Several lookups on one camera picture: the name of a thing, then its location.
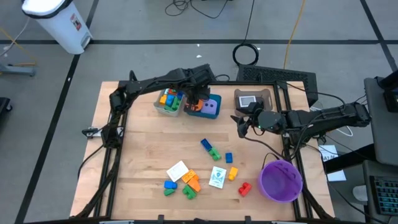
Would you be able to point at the black desk device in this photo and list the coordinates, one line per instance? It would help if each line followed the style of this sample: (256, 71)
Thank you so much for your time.
(391, 101)

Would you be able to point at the purple plastic bucket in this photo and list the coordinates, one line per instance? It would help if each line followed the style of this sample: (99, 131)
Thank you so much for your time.
(280, 183)

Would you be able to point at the large blue toy block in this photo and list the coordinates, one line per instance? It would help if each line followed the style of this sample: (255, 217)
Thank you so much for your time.
(170, 100)

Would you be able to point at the black perforated panel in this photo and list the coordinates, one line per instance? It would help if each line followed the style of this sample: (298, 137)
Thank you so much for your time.
(273, 74)

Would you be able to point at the white printed paper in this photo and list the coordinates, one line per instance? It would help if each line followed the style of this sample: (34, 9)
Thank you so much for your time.
(329, 151)

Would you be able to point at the black aluminium table frame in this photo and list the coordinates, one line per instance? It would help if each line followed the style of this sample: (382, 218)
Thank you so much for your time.
(248, 83)

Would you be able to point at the yellow-orange studded brick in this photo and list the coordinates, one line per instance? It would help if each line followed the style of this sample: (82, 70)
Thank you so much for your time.
(188, 175)

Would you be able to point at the mint white brick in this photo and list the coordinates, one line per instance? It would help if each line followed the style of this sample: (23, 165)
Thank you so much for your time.
(166, 91)

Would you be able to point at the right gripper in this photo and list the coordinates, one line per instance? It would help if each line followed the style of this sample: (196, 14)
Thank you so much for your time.
(255, 111)

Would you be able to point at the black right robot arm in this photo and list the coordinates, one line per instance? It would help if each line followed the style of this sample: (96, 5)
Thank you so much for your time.
(326, 117)

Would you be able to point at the grey computer desk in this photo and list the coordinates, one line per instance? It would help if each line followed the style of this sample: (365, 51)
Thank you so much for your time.
(382, 168)

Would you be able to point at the light grey plastic bin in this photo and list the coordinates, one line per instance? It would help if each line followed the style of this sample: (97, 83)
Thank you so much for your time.
(168, 113)

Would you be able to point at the purple foam dice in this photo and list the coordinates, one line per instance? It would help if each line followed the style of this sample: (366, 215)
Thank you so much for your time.
(210, 107)

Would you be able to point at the teal playing card deck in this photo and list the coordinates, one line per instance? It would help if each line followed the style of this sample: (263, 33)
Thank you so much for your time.
(217, 177)

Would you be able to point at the dark blue studded brick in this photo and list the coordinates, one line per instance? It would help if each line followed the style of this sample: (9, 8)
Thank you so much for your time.
(206, 144)

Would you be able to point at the grey computer mouse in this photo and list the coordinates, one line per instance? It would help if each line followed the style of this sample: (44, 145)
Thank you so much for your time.
(360, 193)

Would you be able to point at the teal plastic bin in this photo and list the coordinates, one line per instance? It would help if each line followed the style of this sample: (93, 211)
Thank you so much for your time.
(205, 116)

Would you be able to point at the small blue brick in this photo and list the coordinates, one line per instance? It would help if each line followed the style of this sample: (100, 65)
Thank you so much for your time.
(229, 157)

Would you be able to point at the dark green studded brick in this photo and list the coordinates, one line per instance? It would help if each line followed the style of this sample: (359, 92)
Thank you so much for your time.
(168, 108)

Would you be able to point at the orange studded brick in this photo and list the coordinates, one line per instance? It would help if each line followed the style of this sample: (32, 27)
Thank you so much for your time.
(173, 91)

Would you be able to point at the translucent brown plastic bin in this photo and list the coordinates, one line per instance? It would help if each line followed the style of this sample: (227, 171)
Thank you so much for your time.
(268, 96)

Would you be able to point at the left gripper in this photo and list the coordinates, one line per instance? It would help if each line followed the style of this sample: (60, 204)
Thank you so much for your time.
(198, 85)

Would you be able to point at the backlit keyboard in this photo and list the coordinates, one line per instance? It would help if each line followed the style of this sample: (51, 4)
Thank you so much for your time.
(387, 194)

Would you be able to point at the white trash can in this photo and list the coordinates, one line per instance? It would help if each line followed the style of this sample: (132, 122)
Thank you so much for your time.
(62, 28)

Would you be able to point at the grey stand base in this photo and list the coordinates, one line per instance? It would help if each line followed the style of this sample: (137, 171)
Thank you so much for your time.
(18, 69)

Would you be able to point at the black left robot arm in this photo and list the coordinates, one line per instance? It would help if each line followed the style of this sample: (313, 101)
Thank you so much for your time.
(146, 83)

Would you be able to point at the grey side table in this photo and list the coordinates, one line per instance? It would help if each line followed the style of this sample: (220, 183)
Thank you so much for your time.
(382, 133)

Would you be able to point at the plain orange toy block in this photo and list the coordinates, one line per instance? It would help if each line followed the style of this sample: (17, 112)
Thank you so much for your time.
(194, 184)

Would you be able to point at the white blank paper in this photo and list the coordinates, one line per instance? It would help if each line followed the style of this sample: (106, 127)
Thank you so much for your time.
(337, 176)

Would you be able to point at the small green toy block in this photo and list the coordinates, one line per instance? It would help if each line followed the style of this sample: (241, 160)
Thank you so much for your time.
(169, 192)

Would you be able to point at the yellow toy block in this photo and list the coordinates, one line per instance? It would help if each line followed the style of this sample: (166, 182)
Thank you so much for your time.
(163, 99)
(233, 173)

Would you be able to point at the white eraser block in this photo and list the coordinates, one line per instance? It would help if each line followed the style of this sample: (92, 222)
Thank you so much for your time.
(177, 171)

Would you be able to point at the large green toy block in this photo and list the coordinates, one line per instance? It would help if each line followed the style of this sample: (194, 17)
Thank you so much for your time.
(189, 192)

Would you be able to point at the orange foam dice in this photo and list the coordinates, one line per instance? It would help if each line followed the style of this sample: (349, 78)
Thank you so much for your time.
(196, 107)

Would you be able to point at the black wheeled base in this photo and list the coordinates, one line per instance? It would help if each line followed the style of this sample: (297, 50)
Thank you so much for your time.
(3, 107)

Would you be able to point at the red toy block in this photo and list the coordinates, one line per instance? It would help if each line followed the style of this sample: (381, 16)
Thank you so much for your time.
(245, 189)

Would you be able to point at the white-framed grey tile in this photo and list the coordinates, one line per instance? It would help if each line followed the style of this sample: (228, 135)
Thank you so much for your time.
(247, 101)

